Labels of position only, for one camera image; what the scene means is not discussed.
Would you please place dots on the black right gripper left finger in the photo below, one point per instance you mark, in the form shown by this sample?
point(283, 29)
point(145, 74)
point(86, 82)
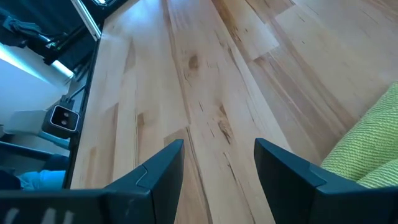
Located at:
point(130, 202)

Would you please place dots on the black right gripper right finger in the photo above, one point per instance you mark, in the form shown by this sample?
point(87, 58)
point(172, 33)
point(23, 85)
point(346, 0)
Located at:
point(311, 202)

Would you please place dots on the green microfiber towel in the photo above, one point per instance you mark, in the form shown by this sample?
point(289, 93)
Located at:
point(373, 146)

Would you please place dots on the black table-level camera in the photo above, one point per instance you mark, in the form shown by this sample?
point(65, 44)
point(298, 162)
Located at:
point(63, 119)

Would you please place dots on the silver aluminium bracket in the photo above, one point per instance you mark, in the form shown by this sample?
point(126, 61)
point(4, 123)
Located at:
point(87, 20)

